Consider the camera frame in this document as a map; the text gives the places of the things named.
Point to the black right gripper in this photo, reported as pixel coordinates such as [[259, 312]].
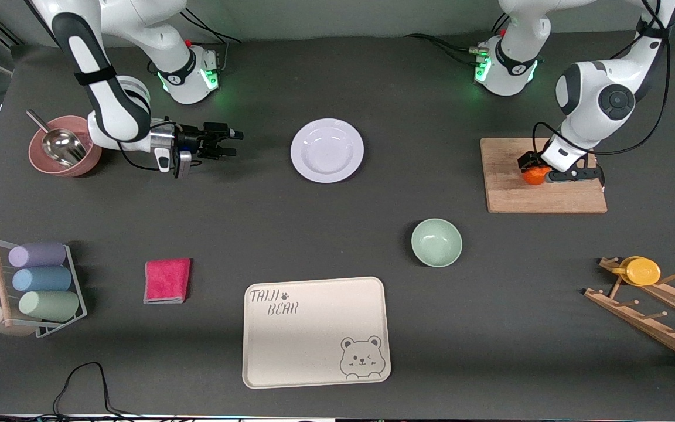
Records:
[[190, 141]]

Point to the wooden peg rack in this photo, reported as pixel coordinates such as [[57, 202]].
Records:
[[648, 324]]

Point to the white round plate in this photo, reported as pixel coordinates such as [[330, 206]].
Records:
[[327, 150]]

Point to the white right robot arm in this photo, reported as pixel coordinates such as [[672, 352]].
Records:
[[109, 99]]

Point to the pink folded cloth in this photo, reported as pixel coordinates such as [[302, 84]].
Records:
[[166, 280]]

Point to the green bowl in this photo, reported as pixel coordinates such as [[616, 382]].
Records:
[[436, 242]]

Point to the green cup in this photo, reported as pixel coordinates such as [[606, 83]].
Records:
[[50, 305]]

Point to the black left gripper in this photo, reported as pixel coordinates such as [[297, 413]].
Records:
[[528, 160]]

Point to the purple cup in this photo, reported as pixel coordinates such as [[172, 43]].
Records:
[[36, 255]]

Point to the metal scoop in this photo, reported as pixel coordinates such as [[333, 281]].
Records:
[[65, 146]]

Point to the wooden cutting board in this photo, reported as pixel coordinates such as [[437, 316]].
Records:
[[507, 193]]

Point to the orange fruit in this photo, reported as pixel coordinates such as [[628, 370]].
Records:
[[535, 177]]

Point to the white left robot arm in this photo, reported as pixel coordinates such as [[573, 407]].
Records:
[[595, 99]]

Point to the blue cup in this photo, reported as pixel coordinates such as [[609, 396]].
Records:
[[41, 279]]

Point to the pink bowl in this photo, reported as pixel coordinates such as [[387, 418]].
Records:
[[88, 161]]

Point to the yellow cup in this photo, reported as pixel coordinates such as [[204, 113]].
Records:
[[642, 272]]

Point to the beige bear print tray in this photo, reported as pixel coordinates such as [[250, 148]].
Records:
[[314, 334]]

